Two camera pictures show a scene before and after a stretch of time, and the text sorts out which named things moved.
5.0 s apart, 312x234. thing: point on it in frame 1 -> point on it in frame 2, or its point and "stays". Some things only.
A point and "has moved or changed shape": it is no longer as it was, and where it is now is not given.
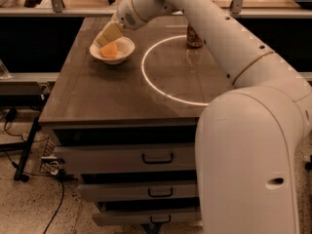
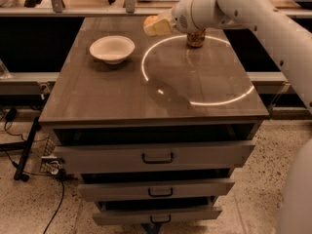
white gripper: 126,15 -> 180,18
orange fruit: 109,50 has moved or changed shape
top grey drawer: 146,157 stays
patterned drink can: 192,39 stays
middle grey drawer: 137,190 stays
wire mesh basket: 51,165 stays
